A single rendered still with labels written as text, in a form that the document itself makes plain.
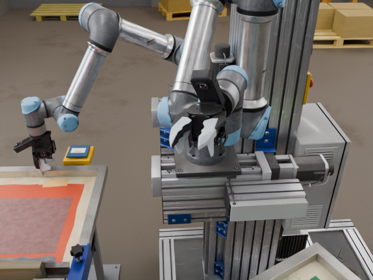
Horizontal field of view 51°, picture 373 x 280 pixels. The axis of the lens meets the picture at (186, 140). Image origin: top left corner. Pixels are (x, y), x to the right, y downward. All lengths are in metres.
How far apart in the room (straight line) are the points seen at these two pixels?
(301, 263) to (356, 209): 1.91
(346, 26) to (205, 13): 5.56
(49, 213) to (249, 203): 0.81
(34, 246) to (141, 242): 1.36
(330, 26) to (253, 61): 5.86
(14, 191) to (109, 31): 0.80
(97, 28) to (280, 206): 0.91
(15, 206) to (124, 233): 1.28
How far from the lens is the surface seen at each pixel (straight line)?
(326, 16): 6.93
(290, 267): 1.43
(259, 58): 1.18
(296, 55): 1.46
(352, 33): 6.67
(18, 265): 1.40
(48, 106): 1.71
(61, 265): 1.40
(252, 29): 1.15
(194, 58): 1.05
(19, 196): 1.82
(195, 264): 2.42
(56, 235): 1.60
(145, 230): 2.92
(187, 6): 7.77
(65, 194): 1.77
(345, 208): 3.30
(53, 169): 1.87
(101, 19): 1.55
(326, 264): 1.49
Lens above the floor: 2.06
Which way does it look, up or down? 32 degrees down
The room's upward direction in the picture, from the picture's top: straight up
